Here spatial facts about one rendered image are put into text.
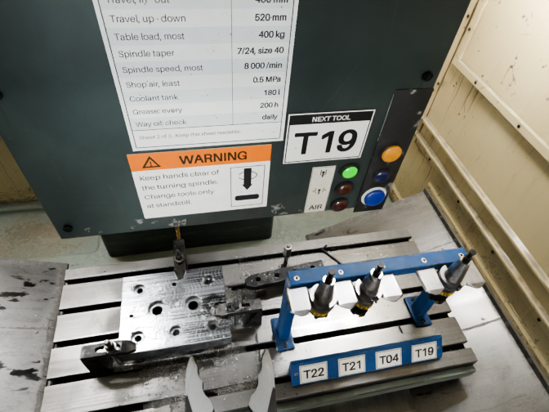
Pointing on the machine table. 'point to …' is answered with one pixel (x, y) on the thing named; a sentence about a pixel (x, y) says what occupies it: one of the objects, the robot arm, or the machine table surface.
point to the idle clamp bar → (274, 277)
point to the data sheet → (200, 69)
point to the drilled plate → (176, 313)
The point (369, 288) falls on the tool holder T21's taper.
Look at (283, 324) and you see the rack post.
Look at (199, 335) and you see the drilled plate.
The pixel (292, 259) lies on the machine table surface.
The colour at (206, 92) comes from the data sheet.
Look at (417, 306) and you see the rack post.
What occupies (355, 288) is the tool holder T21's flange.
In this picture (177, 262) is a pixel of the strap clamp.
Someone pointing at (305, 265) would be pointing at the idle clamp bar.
